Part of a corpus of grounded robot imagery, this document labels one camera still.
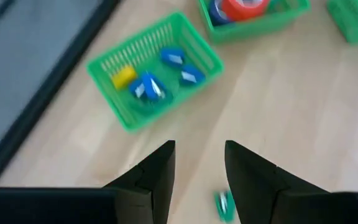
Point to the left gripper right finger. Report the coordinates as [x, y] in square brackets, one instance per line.
[253, 193]

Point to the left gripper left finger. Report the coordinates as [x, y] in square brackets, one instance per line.
[154, 189]

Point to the green mini stapler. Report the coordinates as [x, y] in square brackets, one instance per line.
[224, 205]

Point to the yellow mini stapler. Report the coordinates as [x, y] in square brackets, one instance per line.
[123, 77]

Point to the red tape roll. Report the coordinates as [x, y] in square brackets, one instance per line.
[244, 11]

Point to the dark blue tape roll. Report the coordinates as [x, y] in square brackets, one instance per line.
[216, 14]

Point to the green plastic basket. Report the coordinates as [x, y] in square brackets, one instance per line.
[259, 28]
[204, 62]
[350, 21]

